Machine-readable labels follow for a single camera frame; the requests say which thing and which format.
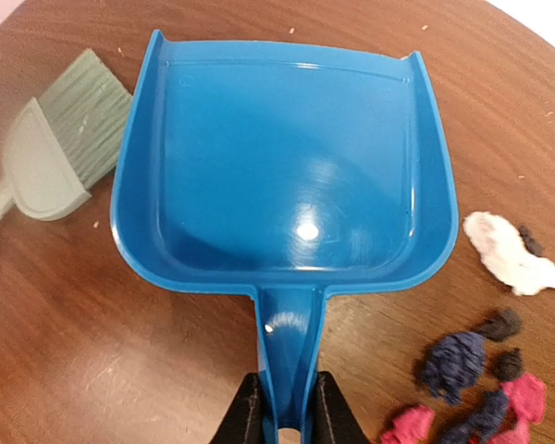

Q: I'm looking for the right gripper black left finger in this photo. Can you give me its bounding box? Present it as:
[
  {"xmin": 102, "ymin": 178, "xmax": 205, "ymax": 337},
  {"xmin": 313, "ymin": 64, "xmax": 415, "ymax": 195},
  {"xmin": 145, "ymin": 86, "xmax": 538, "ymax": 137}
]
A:
[{"xmin": 217, "ymin": 373, "xmax": 262, "ymax": 444}]

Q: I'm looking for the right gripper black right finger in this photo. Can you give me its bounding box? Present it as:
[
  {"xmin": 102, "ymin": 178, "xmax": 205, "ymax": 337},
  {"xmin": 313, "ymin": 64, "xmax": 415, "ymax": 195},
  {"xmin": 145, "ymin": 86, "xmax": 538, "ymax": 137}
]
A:
[{"xmin": 314, "ymin": 371, "xmax": 368, "ymax": 444}]

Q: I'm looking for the blue plastic dustpan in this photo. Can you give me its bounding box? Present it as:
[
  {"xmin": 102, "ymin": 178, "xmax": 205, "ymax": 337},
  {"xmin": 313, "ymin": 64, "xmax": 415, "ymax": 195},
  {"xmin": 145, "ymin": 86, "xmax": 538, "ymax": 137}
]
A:
[{"xmin": 110, "ymin": 31, "xmax": 459, "ymax": 443}]

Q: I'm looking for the green hand brush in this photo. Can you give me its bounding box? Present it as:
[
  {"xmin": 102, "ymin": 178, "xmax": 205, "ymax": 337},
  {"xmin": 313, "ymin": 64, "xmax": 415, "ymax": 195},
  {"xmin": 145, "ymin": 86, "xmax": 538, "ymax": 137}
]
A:
[{"xmin": 0, "ymin": 49, "xmax": 132, "ymax": 222}]

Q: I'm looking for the dark blue paper scrap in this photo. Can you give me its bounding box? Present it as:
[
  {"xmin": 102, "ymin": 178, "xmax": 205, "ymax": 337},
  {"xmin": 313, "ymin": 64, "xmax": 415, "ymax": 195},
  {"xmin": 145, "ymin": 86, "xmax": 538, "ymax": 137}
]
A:
[{"xmin": 419, "ymin": 331, "xmax": 486, "ymax": 405}]

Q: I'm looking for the dark blue scrap lower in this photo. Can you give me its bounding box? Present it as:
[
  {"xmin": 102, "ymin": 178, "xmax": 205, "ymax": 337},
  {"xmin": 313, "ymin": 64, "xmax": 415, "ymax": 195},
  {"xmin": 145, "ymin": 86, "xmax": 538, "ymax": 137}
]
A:
[{"xmin": 439, "ymin": 390, "xmax": 509, "ymax": 444}]

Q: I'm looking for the small black paper scrap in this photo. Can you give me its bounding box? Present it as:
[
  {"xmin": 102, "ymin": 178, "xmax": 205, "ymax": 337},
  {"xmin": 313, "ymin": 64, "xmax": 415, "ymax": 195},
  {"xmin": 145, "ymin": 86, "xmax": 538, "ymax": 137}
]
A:
[{"xmin": 492, "ymin": 348, "xmax": 524, "ymax": 382}]

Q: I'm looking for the white paper scrap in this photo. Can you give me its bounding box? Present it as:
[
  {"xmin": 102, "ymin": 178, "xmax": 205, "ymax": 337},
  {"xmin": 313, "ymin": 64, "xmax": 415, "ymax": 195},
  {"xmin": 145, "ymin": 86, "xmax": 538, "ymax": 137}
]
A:
[{"xmin": 462, "ymin": 212, "xmax": 555, "ymax": 296}]

